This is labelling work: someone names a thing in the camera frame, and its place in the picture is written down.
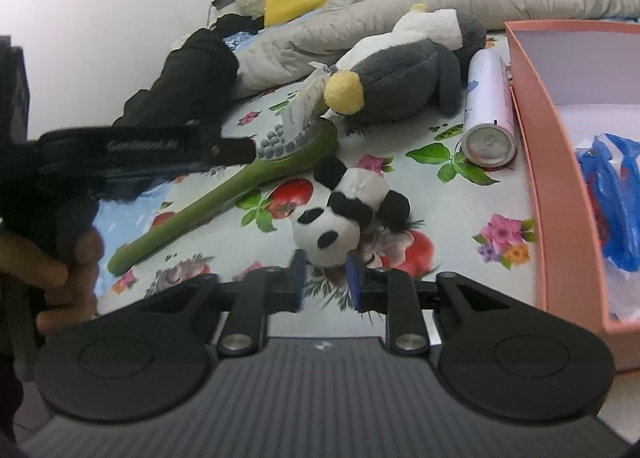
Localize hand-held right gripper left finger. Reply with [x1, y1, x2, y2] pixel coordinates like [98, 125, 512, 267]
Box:
[95, 249, 307, 358]

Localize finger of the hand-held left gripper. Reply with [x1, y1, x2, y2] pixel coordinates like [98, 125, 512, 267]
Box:
[200, 135, 258, 168]

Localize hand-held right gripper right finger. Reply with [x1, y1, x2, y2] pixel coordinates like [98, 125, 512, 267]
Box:
[346, 252, 556, 356]

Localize small panda plush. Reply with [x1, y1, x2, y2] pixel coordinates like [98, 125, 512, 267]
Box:
[291, 155, 412, 269]

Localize green massage hammer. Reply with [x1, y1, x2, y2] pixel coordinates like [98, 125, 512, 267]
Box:
[107, 117, 341, 275]

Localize pink cardboard box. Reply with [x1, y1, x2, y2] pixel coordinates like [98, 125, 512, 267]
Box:
[504, 19, 640, 374]

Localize blue face mask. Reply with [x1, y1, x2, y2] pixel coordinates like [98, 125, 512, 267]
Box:
[607, 258, 640, 324]

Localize blue plastic snack bag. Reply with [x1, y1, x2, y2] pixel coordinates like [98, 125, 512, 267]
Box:
[574, 133, 640, 274]

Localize person's left hand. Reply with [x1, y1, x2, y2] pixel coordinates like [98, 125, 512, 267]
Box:
[0, 228, 105, 336]

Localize black jacket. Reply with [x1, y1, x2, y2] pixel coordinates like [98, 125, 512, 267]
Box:
[112, 27, 241, 131]

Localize blue cartoon cloth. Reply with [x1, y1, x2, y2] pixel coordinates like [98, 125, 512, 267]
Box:
[222, 30, 261, 51]

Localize dark clothes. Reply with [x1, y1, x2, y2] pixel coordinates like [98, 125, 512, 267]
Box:
[207, 13, 266, 34]

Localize grey penguin plush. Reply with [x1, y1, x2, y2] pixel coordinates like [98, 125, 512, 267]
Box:
[280, 3, 488, 134]

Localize white spray can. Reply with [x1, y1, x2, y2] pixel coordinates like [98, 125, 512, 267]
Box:
[460, 49, 518, 169]

